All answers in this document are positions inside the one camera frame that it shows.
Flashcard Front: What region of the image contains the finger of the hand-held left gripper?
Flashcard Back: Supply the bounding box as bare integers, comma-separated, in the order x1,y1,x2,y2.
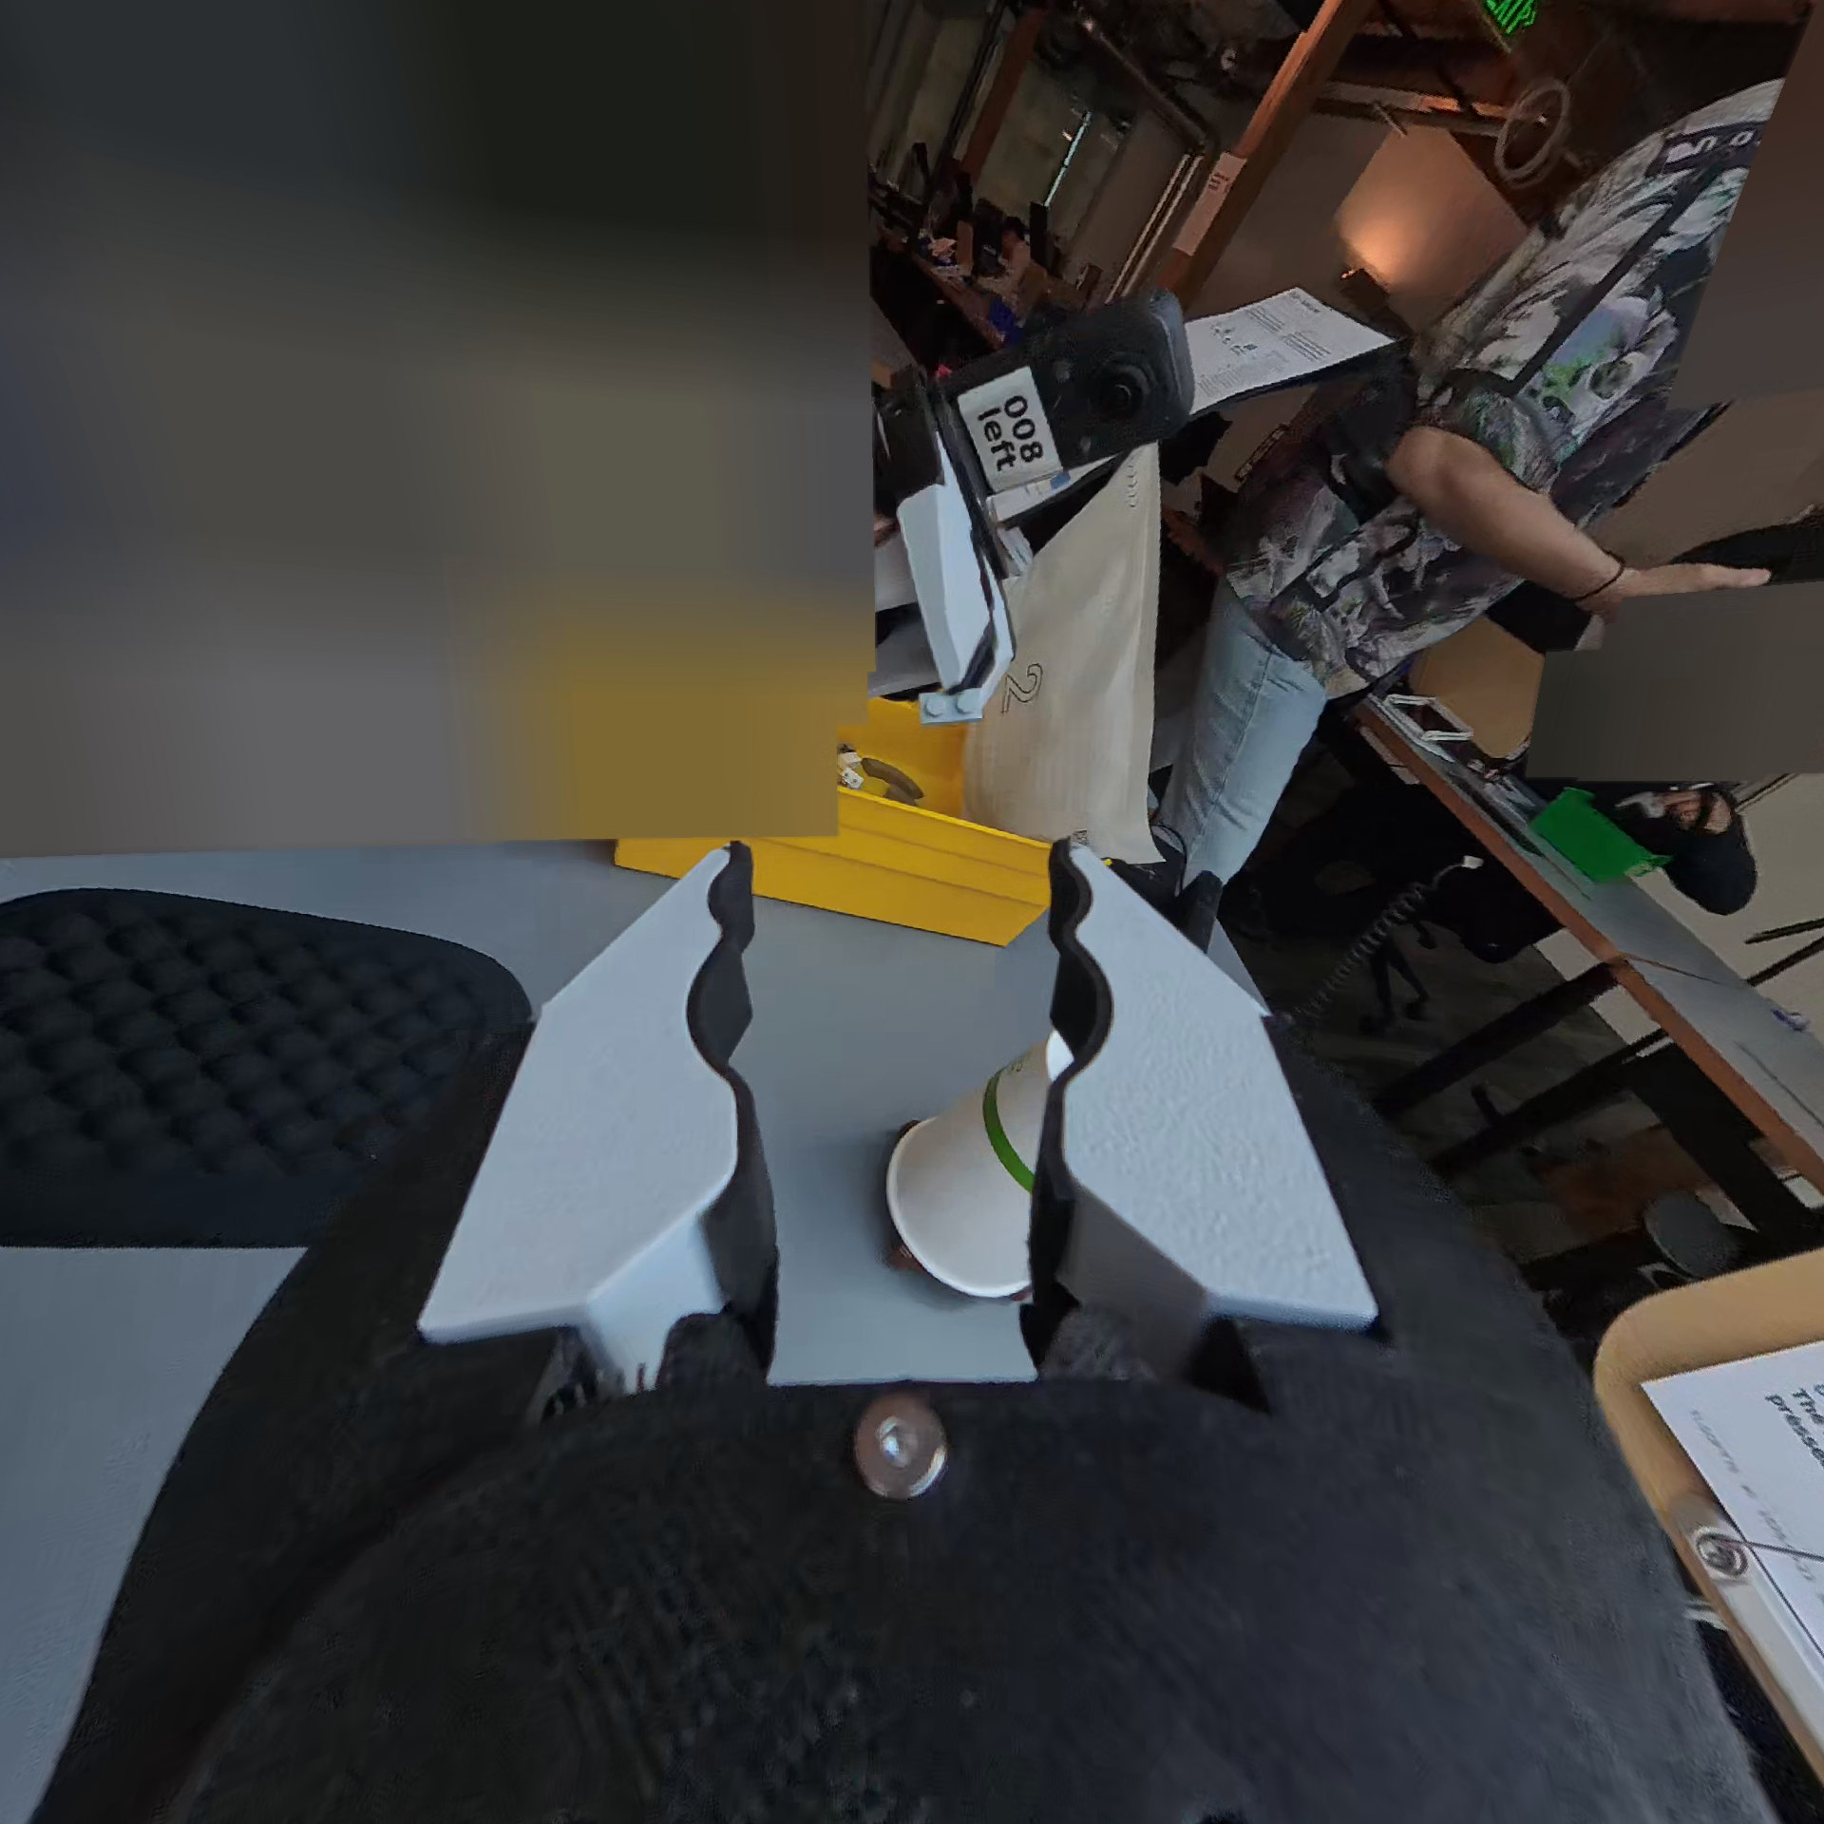
889,482,1019,705

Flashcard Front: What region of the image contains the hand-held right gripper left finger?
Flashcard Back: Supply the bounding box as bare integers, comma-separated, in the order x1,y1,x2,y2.
416,841,780,1390

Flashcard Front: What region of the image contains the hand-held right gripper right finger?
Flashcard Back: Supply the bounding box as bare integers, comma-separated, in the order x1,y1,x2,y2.
1020,835,1386,1381

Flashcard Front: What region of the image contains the yellow plastic bin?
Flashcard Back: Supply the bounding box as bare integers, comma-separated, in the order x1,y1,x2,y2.
617,697,1054,946

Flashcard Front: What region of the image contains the grey desk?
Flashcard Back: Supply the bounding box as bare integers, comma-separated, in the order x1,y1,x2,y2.
0,841,1276,1817

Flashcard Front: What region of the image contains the beige printed paper bag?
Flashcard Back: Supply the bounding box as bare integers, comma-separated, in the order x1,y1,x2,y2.
964,445,1162,868

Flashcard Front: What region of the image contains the white printed paper sheet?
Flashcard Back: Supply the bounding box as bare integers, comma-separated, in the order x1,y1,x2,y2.
1182,288,1402,416

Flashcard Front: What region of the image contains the white paper cup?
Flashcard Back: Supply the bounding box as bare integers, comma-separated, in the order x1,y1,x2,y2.
887,1035,1078,1303

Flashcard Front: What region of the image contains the black textured mat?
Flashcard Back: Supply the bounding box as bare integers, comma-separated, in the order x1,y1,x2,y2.
0,888,530,1252

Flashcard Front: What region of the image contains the wooden clipboard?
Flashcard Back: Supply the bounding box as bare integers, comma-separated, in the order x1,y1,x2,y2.
1593,1253,1824,1782

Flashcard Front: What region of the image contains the green plastic box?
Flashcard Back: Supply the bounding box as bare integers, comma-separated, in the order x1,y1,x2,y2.
1532,791,1667,881

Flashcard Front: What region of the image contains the long wooden table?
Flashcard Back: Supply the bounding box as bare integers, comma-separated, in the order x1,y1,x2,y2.
1347,693,1824,1186

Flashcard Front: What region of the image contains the white sheet with text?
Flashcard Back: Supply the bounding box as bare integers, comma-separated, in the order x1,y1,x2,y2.
1643,1330,1824,1657

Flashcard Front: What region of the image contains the black coiled cable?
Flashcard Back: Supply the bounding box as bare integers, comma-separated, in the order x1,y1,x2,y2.
1286,881,1441,1021

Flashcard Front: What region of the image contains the round wall wheel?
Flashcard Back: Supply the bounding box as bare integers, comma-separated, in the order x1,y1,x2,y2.
1493,75,1570,180

